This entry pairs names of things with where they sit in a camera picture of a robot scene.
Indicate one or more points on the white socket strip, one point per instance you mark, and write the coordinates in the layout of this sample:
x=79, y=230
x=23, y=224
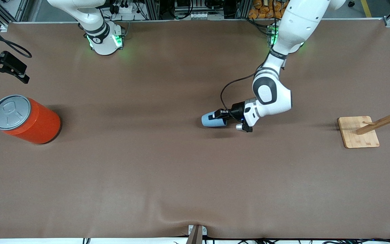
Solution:
x=201, y=15

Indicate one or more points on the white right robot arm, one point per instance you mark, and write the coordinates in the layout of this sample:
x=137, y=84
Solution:
x=103, y=40

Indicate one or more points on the orange snack bags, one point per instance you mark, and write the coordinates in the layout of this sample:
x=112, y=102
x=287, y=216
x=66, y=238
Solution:
x=262, y=10

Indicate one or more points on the metal table clamp bracket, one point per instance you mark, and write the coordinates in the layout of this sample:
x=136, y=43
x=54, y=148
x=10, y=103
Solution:
x=196, y=235

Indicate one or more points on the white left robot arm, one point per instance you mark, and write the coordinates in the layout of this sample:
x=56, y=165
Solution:
x=300, y=20

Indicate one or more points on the white power strip black plugs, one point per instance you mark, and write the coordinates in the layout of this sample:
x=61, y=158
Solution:
x=125, y=8

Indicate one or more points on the orange can with silver lid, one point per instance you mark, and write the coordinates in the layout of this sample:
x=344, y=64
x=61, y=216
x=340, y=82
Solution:
x=39, y=125

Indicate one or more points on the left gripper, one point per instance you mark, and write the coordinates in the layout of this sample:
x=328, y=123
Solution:
x=237, y=110

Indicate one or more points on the wooden mug rack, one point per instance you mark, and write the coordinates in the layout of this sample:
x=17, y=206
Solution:
x=357, y=135

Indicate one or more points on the brown table mat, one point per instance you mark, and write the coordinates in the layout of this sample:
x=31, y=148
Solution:
x=147, y=169

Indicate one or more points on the light blue plastic cup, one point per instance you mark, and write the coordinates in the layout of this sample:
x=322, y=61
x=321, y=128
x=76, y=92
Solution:
x=212, y=123

